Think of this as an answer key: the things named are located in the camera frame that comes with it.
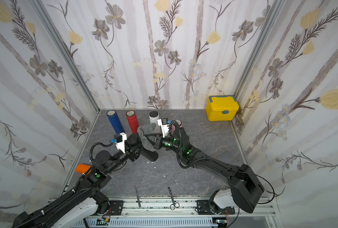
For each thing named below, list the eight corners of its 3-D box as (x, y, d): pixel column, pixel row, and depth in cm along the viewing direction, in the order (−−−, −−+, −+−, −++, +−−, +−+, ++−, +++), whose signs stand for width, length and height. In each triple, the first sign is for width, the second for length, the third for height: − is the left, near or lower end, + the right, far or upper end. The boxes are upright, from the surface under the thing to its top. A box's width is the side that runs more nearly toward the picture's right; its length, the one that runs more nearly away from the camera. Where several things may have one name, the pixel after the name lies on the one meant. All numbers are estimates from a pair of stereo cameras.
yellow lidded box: (207, 122, 115) (211, 109, 104) (204, 108, 126) (207, 95, 115) (234, 122, 115) (241, 109, 104) (228, 108, 126) (234, 95, 115)
